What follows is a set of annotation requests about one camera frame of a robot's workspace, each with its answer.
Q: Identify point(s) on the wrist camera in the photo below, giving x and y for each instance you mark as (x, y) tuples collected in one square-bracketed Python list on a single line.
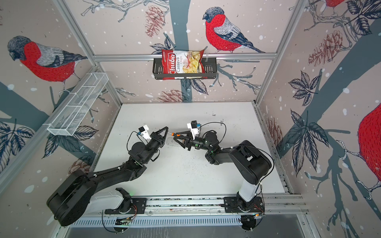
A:
[(143, 132), (194, 128)]

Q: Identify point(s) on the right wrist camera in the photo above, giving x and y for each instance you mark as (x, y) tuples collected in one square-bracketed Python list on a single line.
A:
[(194, 128)]

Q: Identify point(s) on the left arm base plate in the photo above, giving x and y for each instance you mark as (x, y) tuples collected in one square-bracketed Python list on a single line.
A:
[(129, 206)]

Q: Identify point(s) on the white wire mesh shelf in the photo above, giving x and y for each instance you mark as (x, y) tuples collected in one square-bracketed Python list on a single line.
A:
[(80, 102)]

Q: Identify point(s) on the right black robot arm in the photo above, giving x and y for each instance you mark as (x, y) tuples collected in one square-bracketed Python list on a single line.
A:
[(252, 164)]

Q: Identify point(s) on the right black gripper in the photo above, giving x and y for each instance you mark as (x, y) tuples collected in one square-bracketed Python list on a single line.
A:
[(190, 143)]

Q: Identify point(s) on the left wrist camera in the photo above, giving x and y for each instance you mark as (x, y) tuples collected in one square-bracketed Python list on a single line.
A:
[(143, 132)]

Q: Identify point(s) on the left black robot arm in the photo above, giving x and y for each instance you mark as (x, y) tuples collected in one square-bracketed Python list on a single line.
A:
[(69, 202)]

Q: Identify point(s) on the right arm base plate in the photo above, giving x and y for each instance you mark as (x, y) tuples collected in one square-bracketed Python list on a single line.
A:
[(239, 205)]

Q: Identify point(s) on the white remote control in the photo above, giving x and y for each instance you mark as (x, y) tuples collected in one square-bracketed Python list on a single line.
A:
[(171, 142)]

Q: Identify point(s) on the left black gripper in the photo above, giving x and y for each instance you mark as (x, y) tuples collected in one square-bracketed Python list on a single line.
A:
[(159, 140)]

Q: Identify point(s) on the black wall basket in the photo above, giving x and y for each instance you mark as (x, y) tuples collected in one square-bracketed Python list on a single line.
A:
[(209, 67)]

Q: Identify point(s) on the red cassava chips bag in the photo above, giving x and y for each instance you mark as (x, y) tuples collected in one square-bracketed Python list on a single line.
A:
[(180, 62)]

